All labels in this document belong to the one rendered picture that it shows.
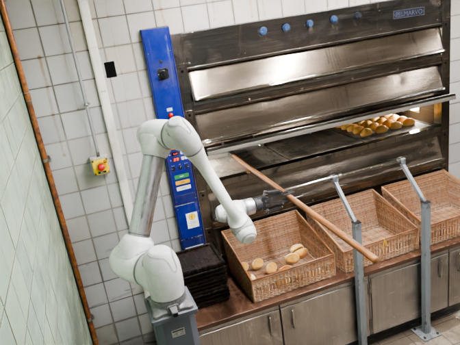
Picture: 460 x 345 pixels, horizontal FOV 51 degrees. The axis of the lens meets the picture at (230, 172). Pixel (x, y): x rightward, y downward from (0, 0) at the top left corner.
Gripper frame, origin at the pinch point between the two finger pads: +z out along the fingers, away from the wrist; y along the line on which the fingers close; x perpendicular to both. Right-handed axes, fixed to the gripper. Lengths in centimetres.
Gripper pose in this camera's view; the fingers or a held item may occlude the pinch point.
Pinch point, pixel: (288, 196)
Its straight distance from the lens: 262.3
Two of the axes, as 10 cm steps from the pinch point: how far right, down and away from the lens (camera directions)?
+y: 1.3, 9.4, 3.3
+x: 3.2, 2.7, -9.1
